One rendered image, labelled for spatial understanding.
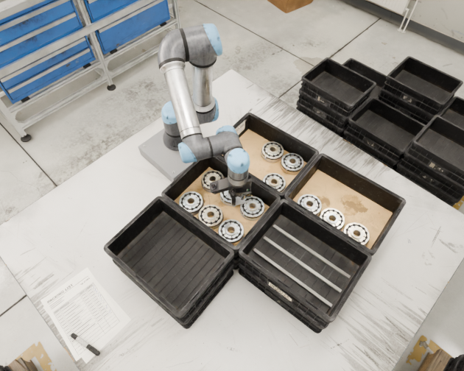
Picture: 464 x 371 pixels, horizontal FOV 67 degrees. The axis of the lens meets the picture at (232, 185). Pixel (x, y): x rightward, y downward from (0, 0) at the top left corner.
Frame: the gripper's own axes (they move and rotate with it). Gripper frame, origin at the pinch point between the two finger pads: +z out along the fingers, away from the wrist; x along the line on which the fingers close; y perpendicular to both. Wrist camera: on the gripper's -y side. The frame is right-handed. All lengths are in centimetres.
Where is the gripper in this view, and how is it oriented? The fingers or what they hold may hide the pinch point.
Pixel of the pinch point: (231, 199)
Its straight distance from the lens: 148.7
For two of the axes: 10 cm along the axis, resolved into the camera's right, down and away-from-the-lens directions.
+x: -1.0, -8.9, 4.4
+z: -0.1, 4.4, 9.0
